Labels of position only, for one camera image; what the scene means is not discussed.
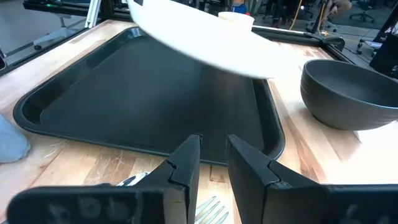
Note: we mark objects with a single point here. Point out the grey cloth napkin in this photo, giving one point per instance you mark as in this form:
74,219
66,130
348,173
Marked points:
12,143

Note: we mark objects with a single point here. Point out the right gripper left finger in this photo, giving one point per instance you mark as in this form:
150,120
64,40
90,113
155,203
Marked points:
174,186

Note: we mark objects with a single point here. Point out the black equipment stand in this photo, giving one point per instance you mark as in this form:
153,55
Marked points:
385,53

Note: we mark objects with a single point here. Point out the black desk with green light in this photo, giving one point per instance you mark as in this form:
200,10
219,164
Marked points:
59,7

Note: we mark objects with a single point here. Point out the white upright post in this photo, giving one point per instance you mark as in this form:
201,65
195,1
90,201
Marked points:
93,12

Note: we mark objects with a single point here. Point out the black plastic serving tray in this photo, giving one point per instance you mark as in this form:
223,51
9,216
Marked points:
140,93

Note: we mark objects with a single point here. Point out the person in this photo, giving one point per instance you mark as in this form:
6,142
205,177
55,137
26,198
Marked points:
337,7

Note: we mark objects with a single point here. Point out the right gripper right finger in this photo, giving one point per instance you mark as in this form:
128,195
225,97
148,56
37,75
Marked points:
255,186

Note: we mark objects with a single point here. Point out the white round plate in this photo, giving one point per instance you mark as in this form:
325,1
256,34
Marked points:
202,40

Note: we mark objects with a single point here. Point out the peach ribbed ceramic mug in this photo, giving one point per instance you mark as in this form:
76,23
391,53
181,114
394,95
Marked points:
236,20

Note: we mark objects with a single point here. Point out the dark grey bowl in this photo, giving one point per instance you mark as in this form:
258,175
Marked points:
342,102

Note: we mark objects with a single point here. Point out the black office chair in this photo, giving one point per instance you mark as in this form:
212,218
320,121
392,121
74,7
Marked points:
362,11

